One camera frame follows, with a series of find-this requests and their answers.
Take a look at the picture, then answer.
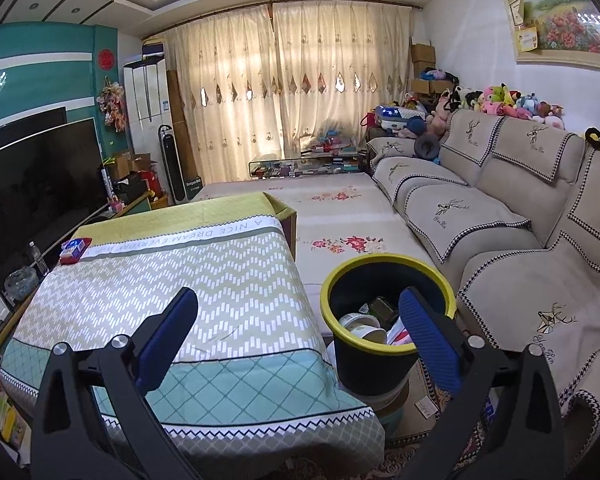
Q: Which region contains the grey neck pillow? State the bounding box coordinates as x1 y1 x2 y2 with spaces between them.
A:
413 135 441 161

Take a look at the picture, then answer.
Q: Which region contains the shelf of colourful books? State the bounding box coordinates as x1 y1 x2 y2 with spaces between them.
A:
0 350 31 453

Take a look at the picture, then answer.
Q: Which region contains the row of plush toys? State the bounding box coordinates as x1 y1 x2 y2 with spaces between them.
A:
397 82 566 133

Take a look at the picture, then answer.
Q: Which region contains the black tower fan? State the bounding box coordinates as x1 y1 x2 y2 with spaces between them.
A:
158 124 186 205

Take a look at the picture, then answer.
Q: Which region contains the cream patterned curtain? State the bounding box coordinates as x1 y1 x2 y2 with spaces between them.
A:
271 2 413 158
152 5 281 186

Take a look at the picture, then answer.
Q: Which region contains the patterned green white tablecloth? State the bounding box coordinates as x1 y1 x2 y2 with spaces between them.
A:
0 192 386 476

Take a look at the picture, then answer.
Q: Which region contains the beige sofa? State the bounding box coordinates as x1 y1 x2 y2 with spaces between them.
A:
365 110 600 436

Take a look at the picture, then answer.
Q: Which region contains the low glass shelf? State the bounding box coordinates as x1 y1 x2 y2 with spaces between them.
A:
247 152 368 181

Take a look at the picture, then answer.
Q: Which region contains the flat black television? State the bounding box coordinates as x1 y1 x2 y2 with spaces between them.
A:
0 106 68 136

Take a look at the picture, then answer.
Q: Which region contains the red canister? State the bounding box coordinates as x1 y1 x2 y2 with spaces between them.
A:
137 170 160 198

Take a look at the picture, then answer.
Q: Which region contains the large curved television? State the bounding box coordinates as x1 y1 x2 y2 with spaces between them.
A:
0 117 106 281

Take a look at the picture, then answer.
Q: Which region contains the clear water bottle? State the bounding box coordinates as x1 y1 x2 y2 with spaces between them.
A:
28 241 50 277

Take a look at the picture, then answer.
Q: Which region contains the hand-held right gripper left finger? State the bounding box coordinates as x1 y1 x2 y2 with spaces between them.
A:
30 286 199 480

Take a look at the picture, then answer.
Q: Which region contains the hanging flower decoration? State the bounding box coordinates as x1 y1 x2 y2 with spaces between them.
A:
96 77 127 133

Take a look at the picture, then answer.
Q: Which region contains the blue white toy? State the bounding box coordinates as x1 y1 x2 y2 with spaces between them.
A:
374 104 417 133

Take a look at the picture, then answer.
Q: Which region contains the white standing air conditioner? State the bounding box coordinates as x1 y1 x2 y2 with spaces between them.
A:
123 55 173 161

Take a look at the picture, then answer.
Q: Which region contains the framed flower painting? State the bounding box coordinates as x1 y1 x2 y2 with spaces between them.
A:
497 0 600 68

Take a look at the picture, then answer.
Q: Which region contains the small brown box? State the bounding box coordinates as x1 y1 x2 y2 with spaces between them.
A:
360 296 400 330

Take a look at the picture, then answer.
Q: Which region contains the large cardboard box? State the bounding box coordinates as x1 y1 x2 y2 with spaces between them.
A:
262 191 299 263

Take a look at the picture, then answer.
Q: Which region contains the white long box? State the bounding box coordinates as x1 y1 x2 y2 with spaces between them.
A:
100 167 117 201

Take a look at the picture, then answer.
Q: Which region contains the beige floral mat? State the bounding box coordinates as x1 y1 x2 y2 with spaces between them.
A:
190 172 441 291

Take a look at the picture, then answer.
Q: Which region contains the clear glass bowl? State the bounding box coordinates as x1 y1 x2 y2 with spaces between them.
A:
4 266 39 302

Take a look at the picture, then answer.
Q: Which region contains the red packet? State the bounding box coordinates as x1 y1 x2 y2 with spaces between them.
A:
386 325 415 347

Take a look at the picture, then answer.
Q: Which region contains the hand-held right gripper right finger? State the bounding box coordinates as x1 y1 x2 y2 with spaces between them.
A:
398 286 566 480

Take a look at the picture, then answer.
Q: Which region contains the red blue tissue pack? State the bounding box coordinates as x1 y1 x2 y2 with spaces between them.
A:
59 238 93 265

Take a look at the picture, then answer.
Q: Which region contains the black bin with yellow rim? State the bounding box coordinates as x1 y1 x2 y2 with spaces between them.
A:
320 254 458 396

